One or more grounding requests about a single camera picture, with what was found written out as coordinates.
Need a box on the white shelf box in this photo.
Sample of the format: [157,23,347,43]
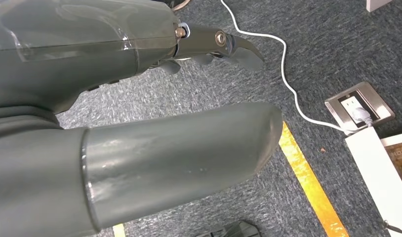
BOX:
[345,126,402,237]

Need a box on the steel floor outlet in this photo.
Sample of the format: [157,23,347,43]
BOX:
[324,81,396,135]

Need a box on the white power cable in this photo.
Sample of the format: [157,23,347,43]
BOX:
[220,0,373,135]

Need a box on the white plug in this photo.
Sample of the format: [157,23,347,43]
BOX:
[351,107,374,127]

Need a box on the yellow floor tape square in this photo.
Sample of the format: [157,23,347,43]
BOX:
[112,121,351,237]

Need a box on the chrome chair base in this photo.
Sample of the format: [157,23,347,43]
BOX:
[169,0,192,12]

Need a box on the black robot foot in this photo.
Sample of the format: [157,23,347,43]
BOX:
[194,220,263,237]

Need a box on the white bordered hotel card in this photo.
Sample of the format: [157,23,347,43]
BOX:
[380,131,402,197]

